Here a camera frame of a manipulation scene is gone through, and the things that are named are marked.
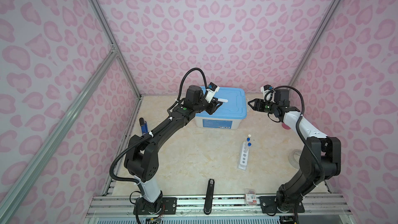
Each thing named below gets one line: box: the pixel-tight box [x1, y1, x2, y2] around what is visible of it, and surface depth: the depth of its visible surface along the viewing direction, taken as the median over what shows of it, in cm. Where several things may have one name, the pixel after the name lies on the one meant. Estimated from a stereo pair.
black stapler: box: [203, 178, 216, 216], surface depth 75 cm
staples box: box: [244, 188, 258, 206], surface depth 75 cm
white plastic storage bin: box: [195, 116, 244, 131], surface depth 96 cm
